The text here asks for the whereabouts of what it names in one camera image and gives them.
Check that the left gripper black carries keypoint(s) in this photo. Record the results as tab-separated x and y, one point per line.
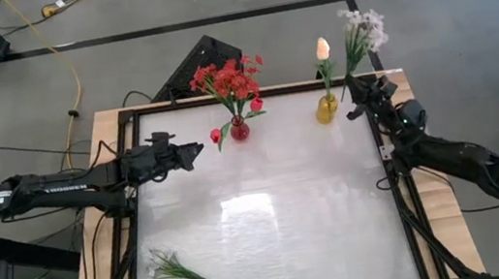
154	160

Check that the black desk base beam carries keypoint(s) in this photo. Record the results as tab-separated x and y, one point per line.
31	253

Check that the yellow glass vase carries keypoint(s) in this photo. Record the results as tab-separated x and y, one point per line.
326	111

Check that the black metal table frame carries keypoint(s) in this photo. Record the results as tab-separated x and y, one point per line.
296	88

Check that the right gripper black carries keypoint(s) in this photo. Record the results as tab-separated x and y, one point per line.
375	95

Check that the white artificial flower bunch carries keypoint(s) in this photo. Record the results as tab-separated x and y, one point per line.
362	33
172	269

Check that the cream artificial tulip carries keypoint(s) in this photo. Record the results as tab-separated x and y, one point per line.
323	48

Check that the red glass vase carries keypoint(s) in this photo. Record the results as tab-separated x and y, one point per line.
239	132

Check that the red artificial flower bunch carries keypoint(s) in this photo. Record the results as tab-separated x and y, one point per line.
203	75
247	86

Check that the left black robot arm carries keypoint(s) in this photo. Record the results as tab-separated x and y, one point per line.
51	192

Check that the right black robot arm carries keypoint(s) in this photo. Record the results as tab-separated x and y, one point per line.
453	160

